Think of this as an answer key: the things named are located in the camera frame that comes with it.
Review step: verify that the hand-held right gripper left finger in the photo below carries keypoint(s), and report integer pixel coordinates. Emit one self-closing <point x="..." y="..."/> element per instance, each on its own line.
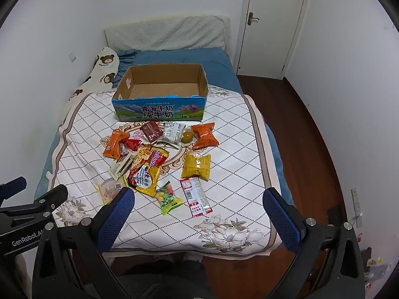
<point x="117" y="213"/>

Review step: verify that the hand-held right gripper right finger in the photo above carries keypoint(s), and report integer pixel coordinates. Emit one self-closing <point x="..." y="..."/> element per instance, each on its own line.
<point x="280" y="219"/>

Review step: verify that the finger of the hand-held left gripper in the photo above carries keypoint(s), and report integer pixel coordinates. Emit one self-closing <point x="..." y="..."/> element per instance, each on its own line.
<point x="46" y="201"/>
<point x="12" y="184"/>

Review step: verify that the beige wafer packet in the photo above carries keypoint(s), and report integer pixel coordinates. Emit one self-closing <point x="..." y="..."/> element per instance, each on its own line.
<point x="120" y="165"/>

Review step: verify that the green candy packet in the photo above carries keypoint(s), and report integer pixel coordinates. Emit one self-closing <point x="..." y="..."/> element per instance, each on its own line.
<point x="168" y="199"/>

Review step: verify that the yellow noodle snack packet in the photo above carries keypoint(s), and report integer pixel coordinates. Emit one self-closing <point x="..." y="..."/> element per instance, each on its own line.
<point x="146" y="168"/>

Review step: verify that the red and white snack packet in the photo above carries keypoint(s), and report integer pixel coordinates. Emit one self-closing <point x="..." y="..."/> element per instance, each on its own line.
<point x="195" y="196"/>

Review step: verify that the dark red snack packet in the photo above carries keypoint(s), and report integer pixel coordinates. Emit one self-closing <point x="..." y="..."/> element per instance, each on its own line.
<point x="151" y="130"/>

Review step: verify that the yellow pastry packet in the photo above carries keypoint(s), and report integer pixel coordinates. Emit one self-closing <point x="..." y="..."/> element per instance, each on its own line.
<point x="195" y="166"/>

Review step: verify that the silver snack packet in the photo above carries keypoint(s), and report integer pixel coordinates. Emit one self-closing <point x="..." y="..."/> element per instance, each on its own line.
<point x="172" y="132"/>

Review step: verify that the cardboard box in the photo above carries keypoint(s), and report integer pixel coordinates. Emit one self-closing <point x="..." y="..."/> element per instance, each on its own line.
<point x="156" y="112"/>

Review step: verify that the pale pink snack packet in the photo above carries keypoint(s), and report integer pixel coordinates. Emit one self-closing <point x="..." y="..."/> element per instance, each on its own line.
<point x="107" y="190"/>

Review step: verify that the small red snack packet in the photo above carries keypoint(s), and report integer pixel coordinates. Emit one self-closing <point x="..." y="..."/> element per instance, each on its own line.
<point x="132" y="144"/>

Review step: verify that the round yellow wrapped snack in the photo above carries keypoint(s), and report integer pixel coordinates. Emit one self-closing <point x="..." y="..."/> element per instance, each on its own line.
<point x="187" y="137"/>

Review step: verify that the orange ruffled snack packet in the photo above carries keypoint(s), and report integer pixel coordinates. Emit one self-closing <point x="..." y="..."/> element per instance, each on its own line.
<point x="204" y="135"/>

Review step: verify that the bear print pillow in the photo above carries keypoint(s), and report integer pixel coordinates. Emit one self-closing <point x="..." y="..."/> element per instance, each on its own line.
<point x="103" y="74"/>

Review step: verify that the bed with blue sheet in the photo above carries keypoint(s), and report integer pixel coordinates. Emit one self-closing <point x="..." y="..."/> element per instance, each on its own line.
<point x="193" y="59"/>

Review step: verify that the white door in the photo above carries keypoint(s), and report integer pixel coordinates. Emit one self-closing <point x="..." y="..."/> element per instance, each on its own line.
<point x="274" y="37"/>

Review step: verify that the grey quilted headboard cushion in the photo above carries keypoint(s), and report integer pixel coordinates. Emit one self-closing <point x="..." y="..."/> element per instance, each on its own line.
<point x="168" y="34"/>

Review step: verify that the white wall power strip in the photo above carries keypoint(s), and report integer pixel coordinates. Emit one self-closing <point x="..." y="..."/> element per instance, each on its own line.
<point x="356" y="205"/>

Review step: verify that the white wall socket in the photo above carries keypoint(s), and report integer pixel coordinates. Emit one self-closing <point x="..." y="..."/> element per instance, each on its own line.
<point x="72" y="57"/>

